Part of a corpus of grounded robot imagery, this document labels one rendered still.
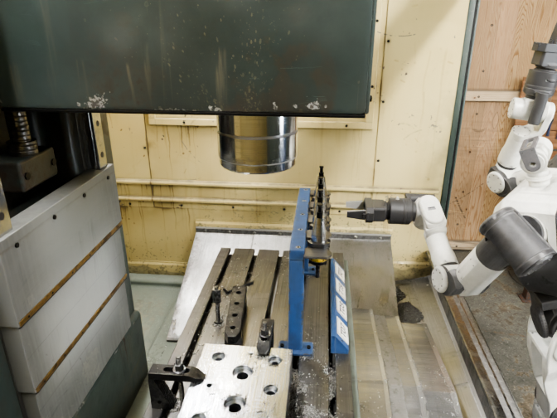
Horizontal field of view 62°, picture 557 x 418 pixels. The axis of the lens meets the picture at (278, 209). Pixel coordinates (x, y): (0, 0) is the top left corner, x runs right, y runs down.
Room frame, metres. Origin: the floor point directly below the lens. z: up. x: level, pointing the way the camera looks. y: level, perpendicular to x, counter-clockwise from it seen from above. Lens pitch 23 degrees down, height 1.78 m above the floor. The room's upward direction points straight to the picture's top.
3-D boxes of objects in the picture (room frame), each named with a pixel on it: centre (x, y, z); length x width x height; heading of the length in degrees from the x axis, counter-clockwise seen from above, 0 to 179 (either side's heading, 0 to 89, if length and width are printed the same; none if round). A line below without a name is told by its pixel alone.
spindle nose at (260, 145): (0.91, 0.04, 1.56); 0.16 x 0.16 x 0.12
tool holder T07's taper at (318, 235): (1.12, -0.11, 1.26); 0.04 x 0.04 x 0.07
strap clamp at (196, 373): (0.86, 0.24, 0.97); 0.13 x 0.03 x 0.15; 84
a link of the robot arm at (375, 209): (1.42, -0.35, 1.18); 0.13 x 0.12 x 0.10; 174
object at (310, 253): (1.06, -0.10, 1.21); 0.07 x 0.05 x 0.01; 84
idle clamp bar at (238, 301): (1.17, 0.13, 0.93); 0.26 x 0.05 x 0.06; 179
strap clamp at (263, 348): (1.00, 0.03, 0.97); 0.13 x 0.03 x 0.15; 174
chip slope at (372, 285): (1.56, -0.03, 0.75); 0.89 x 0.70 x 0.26; 84
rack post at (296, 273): (1.07, -0.05, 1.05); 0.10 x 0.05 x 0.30; 84
